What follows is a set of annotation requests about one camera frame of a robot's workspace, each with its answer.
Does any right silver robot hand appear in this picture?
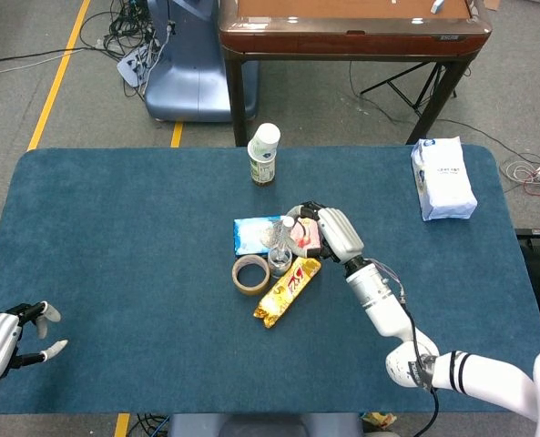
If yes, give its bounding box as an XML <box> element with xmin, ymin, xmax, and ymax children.
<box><xmin>286</xmin><ymin>201</ymin><xmax>365</xmax><ymax>264</ymax></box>

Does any clear plastic tube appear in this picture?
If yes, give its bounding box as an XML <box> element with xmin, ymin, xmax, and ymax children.
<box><xmin>271</xmin><ymin>216</ymin><xmax>296</xmax><ymax>268</ymax></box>

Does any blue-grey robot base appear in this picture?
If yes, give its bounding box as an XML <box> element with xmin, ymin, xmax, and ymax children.
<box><xmin>144</xmin><ymin>0</ymin><xmax>260</xmax><ymax>123</ymax></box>

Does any yellow foil biscuit packet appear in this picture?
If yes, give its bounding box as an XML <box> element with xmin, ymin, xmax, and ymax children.
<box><xmin>252</xmin><ymin>254</ymin><xmax>322</xmax><ymax>330</ymax></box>

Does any blue cookie box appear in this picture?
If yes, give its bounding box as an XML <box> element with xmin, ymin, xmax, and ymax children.
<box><xmin>232</xmin><ymin>214</ymin><xmax>322</xmax><ymax>256</ymax></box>

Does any tea bottle green label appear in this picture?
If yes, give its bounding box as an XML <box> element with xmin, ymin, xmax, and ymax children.
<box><xmin>250</xmin><ymin>152</ymin><xmax>278</xmax><ymax>188</ymax></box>

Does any yellowish packing tape roll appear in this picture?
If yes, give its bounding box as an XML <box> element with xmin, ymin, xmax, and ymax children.
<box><xmin>231</xmin><ymin>254</ymin><xmax>271</xmax><ymax>297</ymax></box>

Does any white tissue pack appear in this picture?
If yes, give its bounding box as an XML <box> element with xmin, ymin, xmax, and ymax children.
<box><xmin>409</xmin><ymin>136</ymin><xmax>479</xmax><ymax>223</ymax></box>

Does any white paper cup blue flower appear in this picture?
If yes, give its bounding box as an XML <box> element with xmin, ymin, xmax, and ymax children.
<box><xmin>247</xmin><ymin>122</ymin><xmax>282</xmax><ymax>161</ymax></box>

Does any black tripod stand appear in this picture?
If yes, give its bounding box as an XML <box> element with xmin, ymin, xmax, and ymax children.
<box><xmin>359</xmin><ymin>61</ymin><xmax>458</xmax><ymax>115</ymax></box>

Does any blue felt table mat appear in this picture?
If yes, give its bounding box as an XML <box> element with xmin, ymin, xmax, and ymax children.
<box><xmin>0</xmin><ymin>144</ymin><xmax>540</xmax><ymax>416</ymax></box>

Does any brown mahjong table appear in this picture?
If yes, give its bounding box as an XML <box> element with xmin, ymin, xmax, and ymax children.
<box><xmin>218</xmin><ymin>0</ymin><xmax>494</xmax><ymax>147</ymax></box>

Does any yellow crumpled wrapper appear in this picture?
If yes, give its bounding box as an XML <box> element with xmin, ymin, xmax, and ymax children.
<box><xmin>360</xmin><ymin>412</ymin><xmax>401</xmax><ymax>432</ymax></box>

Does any grey-blue robot torso base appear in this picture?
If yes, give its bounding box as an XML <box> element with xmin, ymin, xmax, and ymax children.
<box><xmin>167</xmin><ymin>412</ymin><xmax>366</xmax><ymax>437</ymax></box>

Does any white floor power strip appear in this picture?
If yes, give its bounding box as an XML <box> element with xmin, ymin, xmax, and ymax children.
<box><xmin>116</xmin><ymin>47</ymin><xmax>155</xmax><ymax>87</ymax></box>

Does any blue black cable tangle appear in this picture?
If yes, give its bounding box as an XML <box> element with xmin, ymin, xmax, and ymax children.
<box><xmin>127</xmin><ymin>412</ymin><xmax>170</xmax><ymax>437</ymax></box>

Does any white red cable coil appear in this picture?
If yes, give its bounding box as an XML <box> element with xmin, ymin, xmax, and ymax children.
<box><xmin>499</xmin><ymin>157</ymin><xmax>540</xmax><ymax>197</ymax></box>

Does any black floor cable bundle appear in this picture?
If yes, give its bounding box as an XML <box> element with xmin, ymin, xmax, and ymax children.
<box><xmin>77</xmin><ymin>0</ymin><xmax>161</xmax><ymax>99</ymax></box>

